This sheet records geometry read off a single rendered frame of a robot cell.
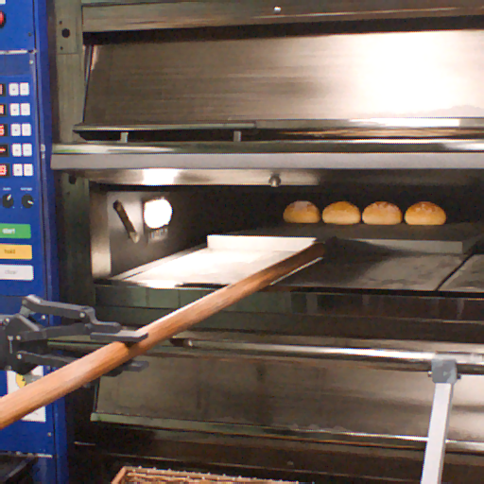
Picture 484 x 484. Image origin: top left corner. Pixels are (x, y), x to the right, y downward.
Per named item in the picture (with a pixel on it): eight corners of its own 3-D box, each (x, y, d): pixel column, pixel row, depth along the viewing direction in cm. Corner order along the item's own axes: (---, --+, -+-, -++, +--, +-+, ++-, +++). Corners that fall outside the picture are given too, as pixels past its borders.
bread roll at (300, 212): (280, 223, 296) (280, 201, 296) (286, 220, 303) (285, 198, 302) (319, 223, 294) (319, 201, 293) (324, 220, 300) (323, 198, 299)
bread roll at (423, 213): (402, 225, 286) (402, 202, 285) (407, 222, 292) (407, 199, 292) (443, 226, 283) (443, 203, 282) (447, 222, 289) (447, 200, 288)
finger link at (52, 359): (16, 349, 155) (14, 359, 156) (91, 370, 152) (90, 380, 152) (30, 343, 159) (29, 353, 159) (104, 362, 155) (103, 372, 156)
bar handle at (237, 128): (69, 157, 199) (73, 159, 200) (253, 156, 188) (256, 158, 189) (71, 123, 199) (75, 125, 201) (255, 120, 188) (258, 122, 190)
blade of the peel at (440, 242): (462, 254, 236) (462, 241, 236) (207, 249, 255) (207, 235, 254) (488, 232, 269) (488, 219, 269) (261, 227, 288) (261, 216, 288)
